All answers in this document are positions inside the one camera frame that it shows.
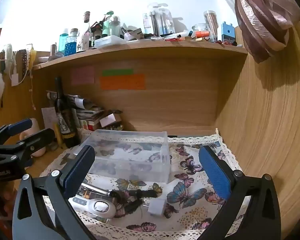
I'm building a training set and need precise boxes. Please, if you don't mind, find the clear cylinder of brown sticks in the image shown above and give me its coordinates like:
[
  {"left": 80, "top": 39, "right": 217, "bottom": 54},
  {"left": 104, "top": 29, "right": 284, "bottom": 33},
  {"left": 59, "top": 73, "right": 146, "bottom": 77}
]
[{"left": 203, "top": 10, "right": 219, "bottom": 42}]

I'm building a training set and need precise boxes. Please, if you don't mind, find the dark wine bottle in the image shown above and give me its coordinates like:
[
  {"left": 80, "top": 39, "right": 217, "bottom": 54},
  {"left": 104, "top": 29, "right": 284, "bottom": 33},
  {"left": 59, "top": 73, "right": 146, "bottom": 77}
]
[{"left": 54, "top": 77, "right": 80, "bottom": 148}]

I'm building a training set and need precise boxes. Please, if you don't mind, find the clear brush blister pack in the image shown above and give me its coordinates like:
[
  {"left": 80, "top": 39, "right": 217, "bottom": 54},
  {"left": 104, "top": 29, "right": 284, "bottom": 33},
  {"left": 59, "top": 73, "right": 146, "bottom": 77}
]
[{"left": 147, "top": 3, "right": 175, "bottom": 37}]

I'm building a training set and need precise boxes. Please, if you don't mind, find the orange sticky note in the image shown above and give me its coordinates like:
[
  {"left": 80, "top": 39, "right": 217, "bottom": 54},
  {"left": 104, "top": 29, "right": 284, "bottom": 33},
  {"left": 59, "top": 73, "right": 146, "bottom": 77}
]
[{"left": 99, "top": 74, "right": 146, "bottom": 90}]

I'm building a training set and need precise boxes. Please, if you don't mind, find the grey green bottle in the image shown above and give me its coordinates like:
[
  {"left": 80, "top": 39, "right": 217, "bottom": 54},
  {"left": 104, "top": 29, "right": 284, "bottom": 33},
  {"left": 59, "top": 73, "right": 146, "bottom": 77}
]
[{"left": 109, "top": 16, "right": 122, "bottom": 38}]

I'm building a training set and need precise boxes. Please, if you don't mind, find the tall clear glass bottle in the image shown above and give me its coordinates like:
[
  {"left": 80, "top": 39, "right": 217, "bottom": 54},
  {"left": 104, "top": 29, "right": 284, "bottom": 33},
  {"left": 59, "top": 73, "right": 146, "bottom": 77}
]
[{"left": 77, "top": 11, "right": 92, "bottom": 52}]

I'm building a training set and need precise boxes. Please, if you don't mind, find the white handheld device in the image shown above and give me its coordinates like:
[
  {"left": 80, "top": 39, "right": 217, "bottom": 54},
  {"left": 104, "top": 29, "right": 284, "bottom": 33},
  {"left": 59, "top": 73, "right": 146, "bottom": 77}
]
[{"left": 72, "top": 196, "right": 117, "bottom": 220}]

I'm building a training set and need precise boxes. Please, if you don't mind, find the wooden shelf board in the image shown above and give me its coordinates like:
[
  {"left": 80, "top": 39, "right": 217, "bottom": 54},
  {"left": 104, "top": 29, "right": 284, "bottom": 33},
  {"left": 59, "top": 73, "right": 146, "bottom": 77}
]
[{"left": 31, "top": 39, "right": 248, "bottom": 70}]

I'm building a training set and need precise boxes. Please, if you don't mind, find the white flat plastic box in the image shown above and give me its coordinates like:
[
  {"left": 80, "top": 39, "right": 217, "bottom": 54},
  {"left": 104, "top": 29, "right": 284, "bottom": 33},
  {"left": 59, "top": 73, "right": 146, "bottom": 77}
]
[{"left": 94, "top": 35, "right": 127, "bottom": 49}]

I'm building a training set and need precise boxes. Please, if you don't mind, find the round glass jar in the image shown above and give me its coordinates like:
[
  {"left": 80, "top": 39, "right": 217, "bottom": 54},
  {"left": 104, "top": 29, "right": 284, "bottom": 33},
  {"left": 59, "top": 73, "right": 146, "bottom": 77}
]
[{"left": 191, "top": 23, "right": 210, "bottom": 38}]

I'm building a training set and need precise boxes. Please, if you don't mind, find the small white bottle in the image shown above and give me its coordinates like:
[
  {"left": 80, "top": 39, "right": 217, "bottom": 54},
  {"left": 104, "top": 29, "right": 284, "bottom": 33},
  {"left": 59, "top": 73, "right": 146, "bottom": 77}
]
[{"left": 142, "top": 12, "right": 151, "bottom": 29}]

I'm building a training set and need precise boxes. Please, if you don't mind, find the blue liquid bottle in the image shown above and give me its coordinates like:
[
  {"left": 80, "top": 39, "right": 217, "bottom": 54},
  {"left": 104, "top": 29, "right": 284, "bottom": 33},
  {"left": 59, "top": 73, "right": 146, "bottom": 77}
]
[{"left": 64, "top": 28, "right": 79, "bottom": 53}]

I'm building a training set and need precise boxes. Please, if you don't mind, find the white plug adapter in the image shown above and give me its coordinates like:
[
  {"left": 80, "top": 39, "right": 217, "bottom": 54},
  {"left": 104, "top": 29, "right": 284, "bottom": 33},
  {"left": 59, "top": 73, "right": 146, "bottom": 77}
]
[{"left": 143, "top": 197, "right": 168, "bottom": 217}]

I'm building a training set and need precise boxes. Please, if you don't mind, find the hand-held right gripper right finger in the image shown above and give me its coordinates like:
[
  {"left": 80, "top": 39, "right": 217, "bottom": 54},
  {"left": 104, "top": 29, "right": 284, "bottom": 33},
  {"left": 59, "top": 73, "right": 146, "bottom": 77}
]
[{"left": 197, "top": 145, "right": 282, "bottom": 240}]

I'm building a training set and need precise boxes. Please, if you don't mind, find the blue box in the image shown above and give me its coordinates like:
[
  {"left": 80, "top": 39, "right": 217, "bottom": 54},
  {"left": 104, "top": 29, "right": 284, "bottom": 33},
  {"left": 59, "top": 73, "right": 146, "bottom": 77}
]
[{"left": 221, "top": 21, "right": 237, "bottom": 43}]

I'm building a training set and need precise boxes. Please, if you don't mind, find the cream pink figurine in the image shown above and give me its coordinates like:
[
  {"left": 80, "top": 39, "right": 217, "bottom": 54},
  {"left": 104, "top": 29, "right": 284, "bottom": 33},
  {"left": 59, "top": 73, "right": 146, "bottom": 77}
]
[{"left": 20, "top": 118, "right": 47, "bottom": 157}]

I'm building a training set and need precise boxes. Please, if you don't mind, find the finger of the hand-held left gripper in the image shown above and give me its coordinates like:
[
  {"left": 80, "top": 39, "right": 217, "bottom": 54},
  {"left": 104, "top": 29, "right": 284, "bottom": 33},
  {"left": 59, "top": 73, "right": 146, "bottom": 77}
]
[
  {"left": 0, "top": 118, "right": 33, "bottom": 146},
  {"left": 0, "top": 128, "right": 56, "bottom": 167}
]

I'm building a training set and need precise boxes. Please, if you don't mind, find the white plush ornament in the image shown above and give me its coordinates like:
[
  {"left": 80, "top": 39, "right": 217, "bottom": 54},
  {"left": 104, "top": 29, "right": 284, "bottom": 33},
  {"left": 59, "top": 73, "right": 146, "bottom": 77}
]
[{"left": 1, "top": 44, "right": 14, "bottom": 67}]

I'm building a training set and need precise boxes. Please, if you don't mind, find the clear plastic storage box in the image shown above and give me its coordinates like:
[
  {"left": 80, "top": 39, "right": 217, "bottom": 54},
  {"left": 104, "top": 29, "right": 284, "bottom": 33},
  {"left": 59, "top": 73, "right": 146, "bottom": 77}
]
[{"left": 78, "top": 129, "right": 171, "bottom": 183}]

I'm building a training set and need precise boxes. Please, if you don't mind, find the stack of books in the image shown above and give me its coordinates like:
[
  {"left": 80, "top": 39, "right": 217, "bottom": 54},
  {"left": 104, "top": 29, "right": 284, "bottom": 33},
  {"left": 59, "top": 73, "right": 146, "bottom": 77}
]
[{"left": 46, "top": 90, "right": 123, "bottom": 131}]

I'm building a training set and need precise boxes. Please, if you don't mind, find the patterned hair band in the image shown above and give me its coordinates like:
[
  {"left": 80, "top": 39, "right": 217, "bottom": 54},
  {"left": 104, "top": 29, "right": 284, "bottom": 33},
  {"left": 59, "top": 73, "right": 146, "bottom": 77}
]
[{"left": 20, "top": 49, "right": 28, "bottom": 77}]

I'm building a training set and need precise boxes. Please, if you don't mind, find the white paper card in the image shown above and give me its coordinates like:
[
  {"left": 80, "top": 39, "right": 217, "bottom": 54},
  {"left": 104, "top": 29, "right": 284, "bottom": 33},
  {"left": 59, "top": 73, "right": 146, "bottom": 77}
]
[{"left": 41, "top": 107, "right": 57, "bottom": 130}]

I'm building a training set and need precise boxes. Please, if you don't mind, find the butterfly print lace cloth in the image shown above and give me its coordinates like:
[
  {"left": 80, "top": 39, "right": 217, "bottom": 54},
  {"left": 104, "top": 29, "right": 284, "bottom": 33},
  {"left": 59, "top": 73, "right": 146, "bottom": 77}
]
[{"left": 39, "top": 128, "right": 253, "bottom": 240}]

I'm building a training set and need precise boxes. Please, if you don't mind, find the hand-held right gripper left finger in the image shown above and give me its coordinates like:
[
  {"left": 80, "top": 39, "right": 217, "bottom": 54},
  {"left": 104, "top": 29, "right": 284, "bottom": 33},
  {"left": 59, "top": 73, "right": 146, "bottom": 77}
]
[{"left": 12, "top": 145, "right": 98, "bottom": 240}]

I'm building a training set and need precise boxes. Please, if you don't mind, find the pink brown scarf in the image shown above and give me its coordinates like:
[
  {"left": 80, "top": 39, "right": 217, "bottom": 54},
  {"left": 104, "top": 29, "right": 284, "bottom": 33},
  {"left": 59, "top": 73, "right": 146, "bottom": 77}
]
[{"left": 234, "top": 0, "right": 300, "bottom": 64}]

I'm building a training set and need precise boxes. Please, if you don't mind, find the small white box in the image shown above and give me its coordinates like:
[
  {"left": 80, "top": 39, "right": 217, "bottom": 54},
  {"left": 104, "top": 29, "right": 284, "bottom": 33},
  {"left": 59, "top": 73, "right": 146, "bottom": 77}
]
[{"left": 99, "top": 113, "right": 122, "bottom": 128}]

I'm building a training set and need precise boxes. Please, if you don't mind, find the pink sticky note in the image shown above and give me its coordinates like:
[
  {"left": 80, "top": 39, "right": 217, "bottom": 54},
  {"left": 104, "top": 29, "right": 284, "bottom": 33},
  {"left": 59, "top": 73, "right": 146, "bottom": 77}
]
[{"left": 71, "top": 66, "right": 95, "bottom": 85}]

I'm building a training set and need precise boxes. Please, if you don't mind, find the silver metal tool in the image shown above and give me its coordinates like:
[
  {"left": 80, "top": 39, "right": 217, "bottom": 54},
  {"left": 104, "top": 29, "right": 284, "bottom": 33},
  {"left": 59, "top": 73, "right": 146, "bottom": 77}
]
[{"left": 80, "top": 182, "right": 111, "bottom": 196}]

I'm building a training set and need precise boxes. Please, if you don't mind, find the dark patterned claw clip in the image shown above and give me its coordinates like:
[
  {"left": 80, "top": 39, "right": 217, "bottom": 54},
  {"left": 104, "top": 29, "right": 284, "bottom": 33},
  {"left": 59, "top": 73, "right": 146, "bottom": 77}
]
[{"left": 115, "top": 199, "right": 144, "bottom": 218}]

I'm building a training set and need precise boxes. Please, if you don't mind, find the teal bottle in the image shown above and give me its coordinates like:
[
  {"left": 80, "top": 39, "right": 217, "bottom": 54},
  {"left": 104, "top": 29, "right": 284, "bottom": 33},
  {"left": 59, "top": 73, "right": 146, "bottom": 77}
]
[{"left": 58, "top": 33, "right": 68, "bottom": 53}]

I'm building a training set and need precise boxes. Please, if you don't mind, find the green sticky note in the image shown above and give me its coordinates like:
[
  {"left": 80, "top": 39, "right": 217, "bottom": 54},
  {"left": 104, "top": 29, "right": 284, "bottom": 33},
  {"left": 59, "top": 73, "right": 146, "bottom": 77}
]
[{"left": 102, "top": 69, "right": 134, "bottom": 76}]

